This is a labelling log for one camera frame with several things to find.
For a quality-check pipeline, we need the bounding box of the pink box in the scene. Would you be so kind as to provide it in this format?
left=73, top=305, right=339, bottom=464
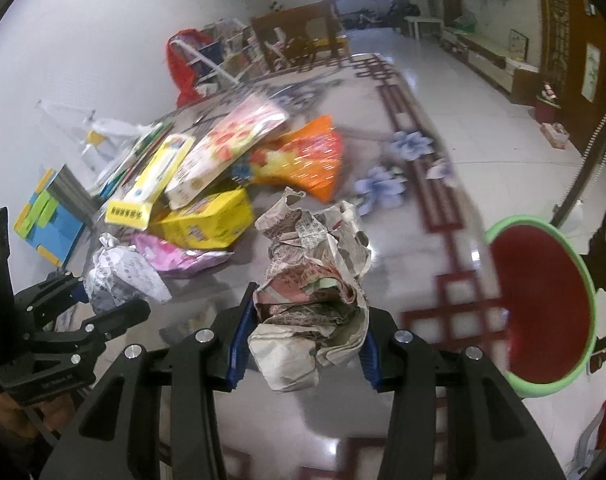
left=540, top=122, right=570, bottom=150

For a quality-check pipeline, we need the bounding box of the red white chair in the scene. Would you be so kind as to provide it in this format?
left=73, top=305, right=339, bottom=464
left=575, top=400, right=606, bottom=480

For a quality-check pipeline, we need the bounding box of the white paper sheet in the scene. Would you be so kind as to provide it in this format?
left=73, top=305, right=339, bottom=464
left=581, top=44, right=602, bottom=102

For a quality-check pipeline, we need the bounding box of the clear plastic container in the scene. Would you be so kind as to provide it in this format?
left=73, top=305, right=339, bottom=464
left=35, top=99, right=101, bottom=161

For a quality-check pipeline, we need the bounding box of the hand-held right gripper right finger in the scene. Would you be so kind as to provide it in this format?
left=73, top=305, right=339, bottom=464
left=355, top=307, right=566, bottom=480

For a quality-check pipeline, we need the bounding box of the beaded cord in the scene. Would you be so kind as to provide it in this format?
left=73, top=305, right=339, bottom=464
left=550, top=57, right=606, bottom=226

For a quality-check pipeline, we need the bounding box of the wooden lattice partition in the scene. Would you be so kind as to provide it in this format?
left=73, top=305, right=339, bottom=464
left=533, top=0, right=606, bottom=171

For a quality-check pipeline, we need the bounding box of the yellow drink carton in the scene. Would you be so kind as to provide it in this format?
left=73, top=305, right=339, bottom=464
left=150, top=187, right=254, bottom=252

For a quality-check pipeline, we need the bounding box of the yellow white toothpaste box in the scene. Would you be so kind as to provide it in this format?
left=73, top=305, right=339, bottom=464
left=105, top=133, right=196, bottom=231

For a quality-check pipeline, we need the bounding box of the person's left hand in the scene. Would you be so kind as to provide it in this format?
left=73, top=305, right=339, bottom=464
left=0, top=390, right=78, bottom=436

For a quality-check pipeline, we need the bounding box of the orange snack bag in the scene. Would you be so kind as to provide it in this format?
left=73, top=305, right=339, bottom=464
left=248, top=115, right=344, bottom=200

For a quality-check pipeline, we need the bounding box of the red bin with green rim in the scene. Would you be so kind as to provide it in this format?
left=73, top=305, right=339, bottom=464
left=483, top=215, right=598, bottom=398

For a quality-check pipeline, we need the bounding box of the small wooden chair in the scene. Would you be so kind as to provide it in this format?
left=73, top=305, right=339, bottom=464
left=283, top=37, right=316, bottom=68

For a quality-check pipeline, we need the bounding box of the blue yellow green box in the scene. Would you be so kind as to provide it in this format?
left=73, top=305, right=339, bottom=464
left=14, top=167, right=86, bottom=267

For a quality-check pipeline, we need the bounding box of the bundle of coloured pens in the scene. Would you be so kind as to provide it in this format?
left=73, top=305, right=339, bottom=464
left=100, top=122, right=174, bottom=201

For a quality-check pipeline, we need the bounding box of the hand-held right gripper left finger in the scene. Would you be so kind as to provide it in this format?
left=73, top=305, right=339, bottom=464
left=45, top=282, right=256, bottom=480

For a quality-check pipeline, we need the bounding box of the white folding rack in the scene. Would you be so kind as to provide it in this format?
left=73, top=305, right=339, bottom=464
left=175, top=22, right=261, bottom=86

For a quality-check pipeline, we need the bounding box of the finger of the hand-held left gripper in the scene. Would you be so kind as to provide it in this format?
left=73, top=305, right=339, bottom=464
left=15, top=271, right=91, bottom=333
left=32, top=300, right=151, bottom=356

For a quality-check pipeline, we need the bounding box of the low white cabinet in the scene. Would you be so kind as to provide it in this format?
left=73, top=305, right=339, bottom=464
left=443, top=27, right=541, bottom=98

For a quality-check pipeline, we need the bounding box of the grey metal container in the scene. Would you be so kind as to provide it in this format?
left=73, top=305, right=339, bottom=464
left=48, top=165, right=101, bottom=228

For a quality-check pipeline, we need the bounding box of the flat red floral paper box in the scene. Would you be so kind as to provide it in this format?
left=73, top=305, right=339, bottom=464
left=165, top=94, right=290, bottom=211

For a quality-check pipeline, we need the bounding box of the pink plastic wrapper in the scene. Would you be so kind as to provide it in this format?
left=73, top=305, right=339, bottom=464
left=132, top=232, right=234, bottom=281

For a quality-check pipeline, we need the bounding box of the white yellow plastic item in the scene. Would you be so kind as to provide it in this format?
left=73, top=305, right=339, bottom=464
left=80, top=117, right=148, bottom=171

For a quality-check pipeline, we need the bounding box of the red pot with figurine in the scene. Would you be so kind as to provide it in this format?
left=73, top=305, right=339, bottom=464
left=535, top=82, right=564, bottom=123

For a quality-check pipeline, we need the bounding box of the red bag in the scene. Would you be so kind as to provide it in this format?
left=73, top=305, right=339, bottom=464
left=167, top=30, right=218, bottom=108

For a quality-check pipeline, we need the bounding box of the white stool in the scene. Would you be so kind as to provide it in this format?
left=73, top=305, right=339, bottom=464
left=405, top=16, right=444, bottom=40

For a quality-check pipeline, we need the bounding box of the newspaper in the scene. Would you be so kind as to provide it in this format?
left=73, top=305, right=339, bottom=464
left=248, top=187, right=372, bottom=393

